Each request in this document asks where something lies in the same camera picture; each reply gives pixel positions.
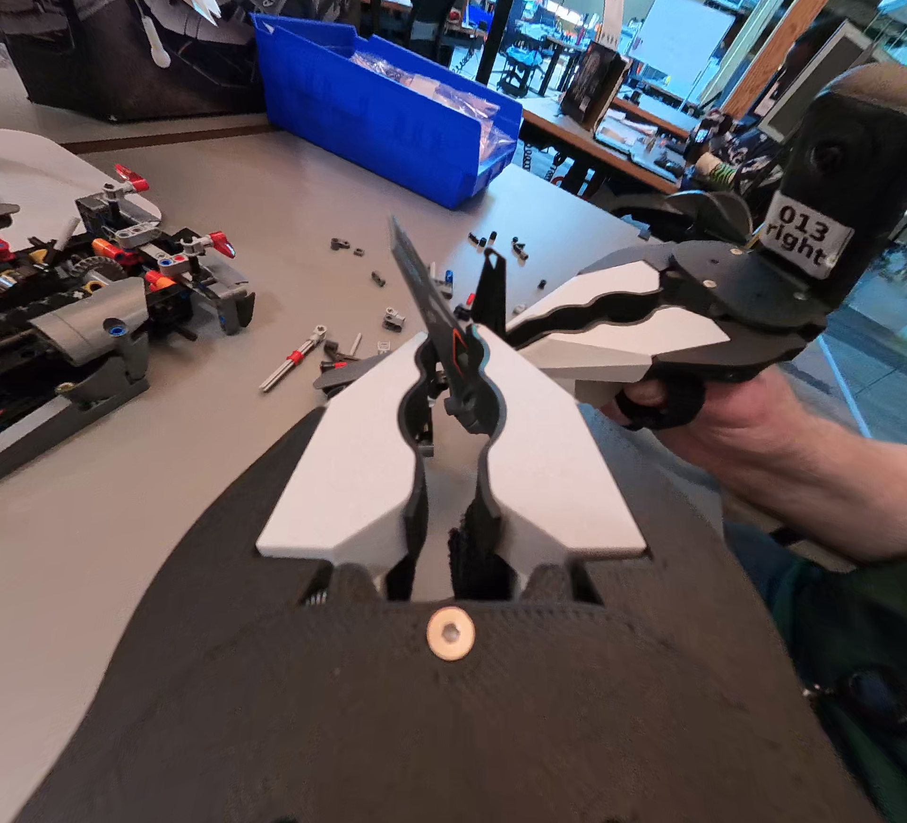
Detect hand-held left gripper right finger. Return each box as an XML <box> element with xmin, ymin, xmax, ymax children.
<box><xmin>464</xmin><ymin>322</ymin><xmax>649</xmax><ymax>601</ymax></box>

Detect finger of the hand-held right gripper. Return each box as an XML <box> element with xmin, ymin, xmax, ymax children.
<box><xmin>505</xmin><ymin>258</ymin><xmax>665</xmax><ymax>351</ymax></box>
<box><xmin>521</xmin><ymin>323</ymin><xmax>732</xmax><ymax>407</ymax></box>

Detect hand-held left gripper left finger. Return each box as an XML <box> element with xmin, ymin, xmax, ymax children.
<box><xmin>254</xmin><ymin>331</ymin><xmax>444</xmax><ymax>601</ymax></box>

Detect grey black lego subassembly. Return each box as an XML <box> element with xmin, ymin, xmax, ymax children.
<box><xmin>312</xmin><ymin>341</ymin><xmax>511</xmax><ymax>464</ymax></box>

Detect long black lego panel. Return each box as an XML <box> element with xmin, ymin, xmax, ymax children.
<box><xmin>387</xmin><ymin>214</ymin><xmax>491</xmax><ymax>440</ymax></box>

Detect person's right forearm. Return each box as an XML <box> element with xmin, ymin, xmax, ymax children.
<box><xmin>716</xmin><ymin>370</ymin><xmax>907</xmax><ymax>565</ymax></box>

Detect grey lego axle red bush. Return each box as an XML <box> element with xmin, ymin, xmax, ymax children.
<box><xmin>258</xmin><ymin>324</ymin><xmax>330</xmax><ymax>394</ymax></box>

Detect scattered loose lego pieces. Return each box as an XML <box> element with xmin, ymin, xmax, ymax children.
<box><xmin>328</xmin><ymin>228</ymin><xmax>551</xmax><ymax>374</ymax></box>

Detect black lego car chassis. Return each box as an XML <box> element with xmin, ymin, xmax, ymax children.
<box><xmin>0</xmin><ymin>163</ymin><xmax>259</xmax><ymax>478</ymax></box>

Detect person's right hand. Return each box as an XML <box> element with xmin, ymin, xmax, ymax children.
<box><xmin>599</xmin><ymin>370</ymin><xmax>796</xmax><ymax>492</ymax></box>

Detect person's blue jeans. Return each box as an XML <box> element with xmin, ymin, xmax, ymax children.
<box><xmin>721</xmin><ymin>517</ymin><xmax>791</xmax><ymax>626</ymax></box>

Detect clear plastic bags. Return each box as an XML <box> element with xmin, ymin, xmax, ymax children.
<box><xmin>346</xmin><ymin>50</ymin><xmax>520</xmax><ymax>181</ymax></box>

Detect grey monitor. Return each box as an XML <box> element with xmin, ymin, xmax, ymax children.
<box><xmin>757</xmin><ymin>19</ymin><xmax>881</xmax><ymax>145</ymax></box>

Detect whiteboard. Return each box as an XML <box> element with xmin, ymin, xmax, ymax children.
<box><xmin>627</xmin><ymin>0</ymin><xmax>738</xmax><ymax>107</ymax></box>

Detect blue plastic bin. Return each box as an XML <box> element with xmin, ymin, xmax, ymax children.
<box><xmin>250</xmin><ymin>10</ymin><xmax>525</xmax><ymax>212</ymax></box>

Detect wooden post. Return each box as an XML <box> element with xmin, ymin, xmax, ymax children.
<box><xmin>721</xmin><ymin>0</ymin><xmax>895</xmax><ymax>120</ymax></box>

